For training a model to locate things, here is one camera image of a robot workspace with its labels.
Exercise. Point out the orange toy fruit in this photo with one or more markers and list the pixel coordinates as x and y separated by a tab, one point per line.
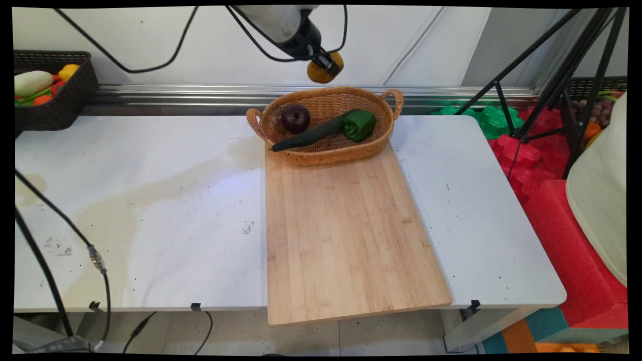
592	130

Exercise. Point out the dark brown woven basket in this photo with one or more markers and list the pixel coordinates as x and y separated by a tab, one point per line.
55	113

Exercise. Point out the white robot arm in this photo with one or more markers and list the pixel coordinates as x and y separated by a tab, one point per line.
276	22

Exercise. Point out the orange toy vegetable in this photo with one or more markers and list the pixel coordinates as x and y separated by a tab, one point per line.
42	100

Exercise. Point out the brown toy potato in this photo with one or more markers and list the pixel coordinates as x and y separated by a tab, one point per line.
317	75

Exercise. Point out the white table leg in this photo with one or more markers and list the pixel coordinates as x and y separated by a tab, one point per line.
476	328

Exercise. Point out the green foam mat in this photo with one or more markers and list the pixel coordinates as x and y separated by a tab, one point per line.
494	120

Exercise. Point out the wooden cutting board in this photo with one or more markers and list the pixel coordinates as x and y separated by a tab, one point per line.
346	250

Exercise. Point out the black tripod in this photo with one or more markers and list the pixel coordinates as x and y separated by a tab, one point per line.
556	80

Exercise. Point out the white toy radish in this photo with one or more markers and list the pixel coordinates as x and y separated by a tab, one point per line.
31	82

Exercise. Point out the red toy vegetable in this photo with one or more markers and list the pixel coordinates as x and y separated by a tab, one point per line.
58	86

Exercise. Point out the grey device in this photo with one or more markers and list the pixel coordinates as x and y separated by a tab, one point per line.
60	346

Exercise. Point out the teal and orange mat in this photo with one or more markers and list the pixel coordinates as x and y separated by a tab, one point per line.
521	333

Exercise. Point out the dark green toy cucumber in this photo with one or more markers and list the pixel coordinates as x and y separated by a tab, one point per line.
311	136

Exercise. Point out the aluminium wall rail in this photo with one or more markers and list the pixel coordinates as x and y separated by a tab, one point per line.
426	95

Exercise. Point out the tan wicker basket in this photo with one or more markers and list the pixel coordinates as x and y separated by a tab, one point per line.
331	145

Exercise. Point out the dark slatted fruit basket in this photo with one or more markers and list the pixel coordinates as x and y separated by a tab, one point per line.
597	85

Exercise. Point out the yellow toy pepper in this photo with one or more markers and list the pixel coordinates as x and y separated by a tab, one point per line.
68	71

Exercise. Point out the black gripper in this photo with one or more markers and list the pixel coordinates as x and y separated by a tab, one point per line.
303	42

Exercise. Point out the green toy vegetable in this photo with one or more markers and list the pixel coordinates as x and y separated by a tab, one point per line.
24	101

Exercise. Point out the green toy bell pepper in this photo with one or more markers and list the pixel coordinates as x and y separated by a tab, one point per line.
361	124

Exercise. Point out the purple toy grapes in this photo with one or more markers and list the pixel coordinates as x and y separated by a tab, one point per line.
599	111

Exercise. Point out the red foam mat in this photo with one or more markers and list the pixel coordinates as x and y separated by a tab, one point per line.
551	225

